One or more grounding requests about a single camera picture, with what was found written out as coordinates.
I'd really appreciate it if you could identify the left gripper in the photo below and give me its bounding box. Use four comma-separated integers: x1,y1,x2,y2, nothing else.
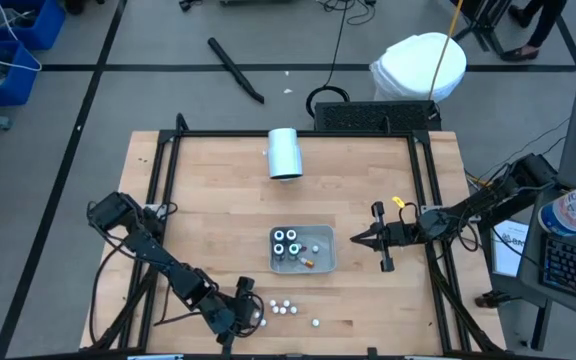
216,276,265,358

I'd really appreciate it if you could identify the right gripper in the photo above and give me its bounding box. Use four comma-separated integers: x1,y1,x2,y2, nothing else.
350,201,422,274

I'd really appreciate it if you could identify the grey plastic bin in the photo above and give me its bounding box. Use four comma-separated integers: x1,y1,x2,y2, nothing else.
268,224,338,276

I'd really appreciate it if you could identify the white cylinder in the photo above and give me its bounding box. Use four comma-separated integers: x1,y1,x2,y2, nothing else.
266,127,304,182

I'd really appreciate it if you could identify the black computer case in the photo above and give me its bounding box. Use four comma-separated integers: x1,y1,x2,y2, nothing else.
312,99,442,134

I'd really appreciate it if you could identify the white paper sign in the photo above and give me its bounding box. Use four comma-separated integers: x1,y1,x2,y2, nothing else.
490,218,532,279

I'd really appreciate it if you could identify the trash can white liner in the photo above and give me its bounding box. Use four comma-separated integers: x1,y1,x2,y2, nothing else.
369,31,468,104

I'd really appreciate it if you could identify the black keyboard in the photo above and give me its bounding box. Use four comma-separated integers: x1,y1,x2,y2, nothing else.
540,234,576,306

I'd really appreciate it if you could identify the wipes canister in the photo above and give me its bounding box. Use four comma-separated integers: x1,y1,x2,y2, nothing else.
537,175,576,237

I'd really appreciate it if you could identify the black tube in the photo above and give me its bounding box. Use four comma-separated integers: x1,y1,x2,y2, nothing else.
206,36,266,105

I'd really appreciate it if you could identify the person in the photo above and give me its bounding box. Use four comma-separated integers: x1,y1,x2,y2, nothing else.
500,0,569,62

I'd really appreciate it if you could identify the black table frame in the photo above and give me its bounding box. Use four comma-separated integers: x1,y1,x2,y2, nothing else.
85,113,509,360

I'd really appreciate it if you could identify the black floor cable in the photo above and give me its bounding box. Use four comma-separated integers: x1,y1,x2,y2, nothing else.
305,0,379,119

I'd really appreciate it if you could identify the yellow cable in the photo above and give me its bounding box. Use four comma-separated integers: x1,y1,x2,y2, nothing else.
427,0,465,101

